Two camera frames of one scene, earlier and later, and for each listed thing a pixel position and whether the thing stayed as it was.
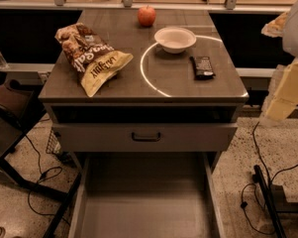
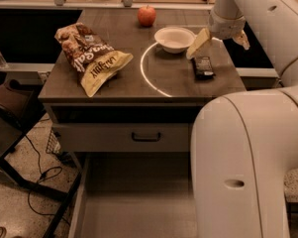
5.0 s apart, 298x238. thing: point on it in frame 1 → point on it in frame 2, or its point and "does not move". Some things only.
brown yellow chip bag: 95,60 does not move
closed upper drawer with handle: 145,137 does not move
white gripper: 295,30 → 222,29
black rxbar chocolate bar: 202,67 does not move
